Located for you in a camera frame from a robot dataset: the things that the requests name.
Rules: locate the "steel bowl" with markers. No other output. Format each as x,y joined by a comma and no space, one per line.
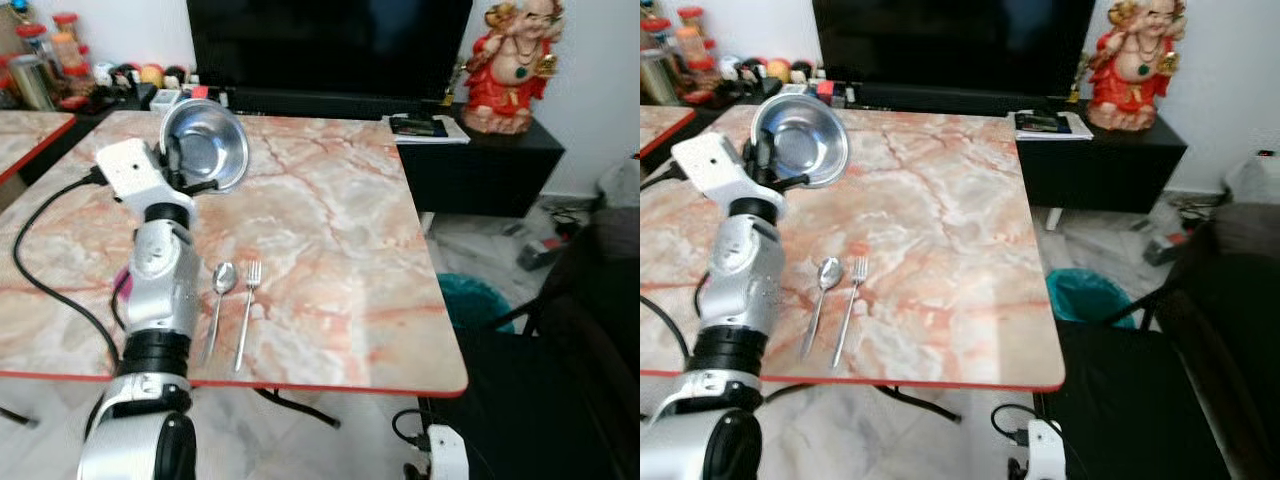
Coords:
212,140
805,135

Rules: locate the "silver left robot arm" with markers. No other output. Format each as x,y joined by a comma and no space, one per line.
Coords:
745,290
160,290

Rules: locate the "steel spoon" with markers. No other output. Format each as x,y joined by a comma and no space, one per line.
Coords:
224,278
829,272

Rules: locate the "orange head figurine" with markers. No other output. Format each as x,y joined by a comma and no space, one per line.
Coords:
151,75
777,70

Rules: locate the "steel fork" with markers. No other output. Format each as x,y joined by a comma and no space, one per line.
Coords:
857,270
252,275

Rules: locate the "white figurine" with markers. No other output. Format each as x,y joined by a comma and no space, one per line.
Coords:
104,73
729,67

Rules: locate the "marble top folding table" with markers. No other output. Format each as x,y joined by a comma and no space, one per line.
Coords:
660,125
950,250
25,135
330,250

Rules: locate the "steel canister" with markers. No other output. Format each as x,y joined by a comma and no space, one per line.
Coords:
32,82
660,78

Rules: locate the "tall red lid jar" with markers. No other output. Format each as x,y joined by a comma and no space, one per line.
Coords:
68,50
692,45

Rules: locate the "white patterned cloth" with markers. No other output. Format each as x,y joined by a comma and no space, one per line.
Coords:
1255,180
622,185

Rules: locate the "black chair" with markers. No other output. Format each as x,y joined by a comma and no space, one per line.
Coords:
550,400
1180,400

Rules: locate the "short red lid jar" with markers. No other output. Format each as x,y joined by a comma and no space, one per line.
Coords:
30,40
653,35

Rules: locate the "teal waste bin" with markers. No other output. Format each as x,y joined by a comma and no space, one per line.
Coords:
470,300
1085,295

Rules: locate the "black television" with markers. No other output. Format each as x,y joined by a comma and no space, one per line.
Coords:
950,40
330,45

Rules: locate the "stack of booklets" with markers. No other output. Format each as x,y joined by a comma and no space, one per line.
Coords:
425,128
1045,124

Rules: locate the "red laughing buddha statue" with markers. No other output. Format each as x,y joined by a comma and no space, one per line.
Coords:
1135,75
510,80

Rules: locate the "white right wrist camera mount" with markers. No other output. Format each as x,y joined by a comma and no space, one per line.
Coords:
448,455
1046,450

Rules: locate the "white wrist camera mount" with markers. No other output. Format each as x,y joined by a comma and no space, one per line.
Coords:
1046,450
130,168
448,455
712,160

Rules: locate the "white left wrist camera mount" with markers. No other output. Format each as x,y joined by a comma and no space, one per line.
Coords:
712,160
130,168

